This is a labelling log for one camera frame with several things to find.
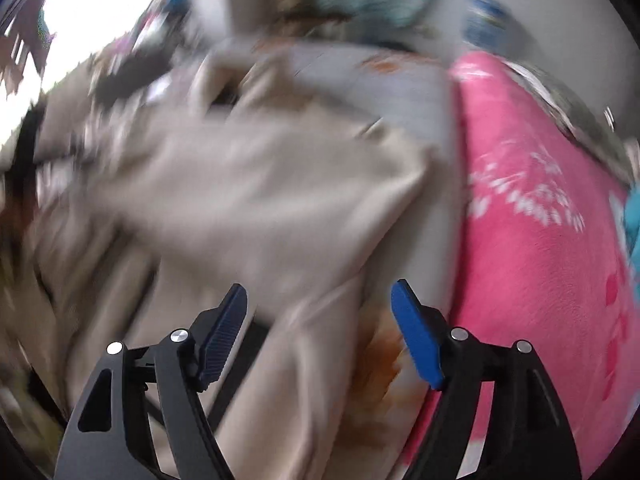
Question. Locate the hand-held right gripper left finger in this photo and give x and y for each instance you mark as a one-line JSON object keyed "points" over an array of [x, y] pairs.
{"points": [[225, 330]]}

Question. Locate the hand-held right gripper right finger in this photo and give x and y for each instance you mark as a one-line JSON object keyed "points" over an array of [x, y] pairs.
{"points": [[417, 340]]}

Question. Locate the beige zip jacket black trim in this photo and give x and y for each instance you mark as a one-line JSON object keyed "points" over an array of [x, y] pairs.
{"points": [[250, 200]]}

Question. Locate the pink floral blanket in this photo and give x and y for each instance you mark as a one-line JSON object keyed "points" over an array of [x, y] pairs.
{"points": [[540, 270]]}

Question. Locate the light blue cloth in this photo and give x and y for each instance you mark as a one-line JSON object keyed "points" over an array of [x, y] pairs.
{"points": [[631, 225]]}

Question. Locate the blue water bottle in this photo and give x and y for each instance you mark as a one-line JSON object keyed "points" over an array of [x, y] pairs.
{"points": [[487, 20]]}

